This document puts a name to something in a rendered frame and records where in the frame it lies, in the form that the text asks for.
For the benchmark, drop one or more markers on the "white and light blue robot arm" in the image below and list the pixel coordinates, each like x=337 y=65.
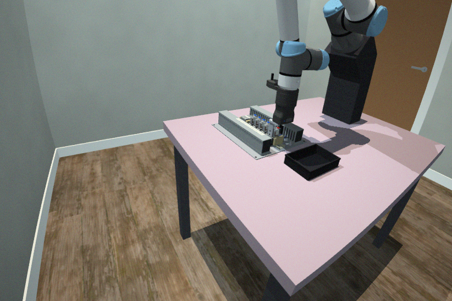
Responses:
x=348 y=21

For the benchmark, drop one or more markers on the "grey relay panel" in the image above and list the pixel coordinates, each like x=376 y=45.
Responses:
x=254 y=141

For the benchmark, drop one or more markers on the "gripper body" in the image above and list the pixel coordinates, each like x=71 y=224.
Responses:
x=286 y=97

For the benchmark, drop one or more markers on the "grey relay with red button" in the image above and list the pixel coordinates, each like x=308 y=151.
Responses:
x=276 y=132

